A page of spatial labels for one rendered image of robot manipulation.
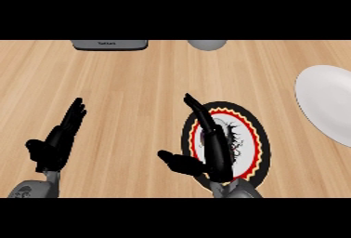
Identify black red patterned plate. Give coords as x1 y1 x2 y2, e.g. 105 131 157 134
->
182 100 272 189

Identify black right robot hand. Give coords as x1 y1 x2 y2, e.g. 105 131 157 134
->
157 93 235 183

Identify grey round object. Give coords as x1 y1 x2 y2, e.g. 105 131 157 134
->
186 40 229 52

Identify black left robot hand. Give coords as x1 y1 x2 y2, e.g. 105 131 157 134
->
25 97 89 174

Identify dark grey flat appliance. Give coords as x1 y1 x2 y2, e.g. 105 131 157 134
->
70 40 149 52

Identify white plate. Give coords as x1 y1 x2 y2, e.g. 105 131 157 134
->
294 64 351 148

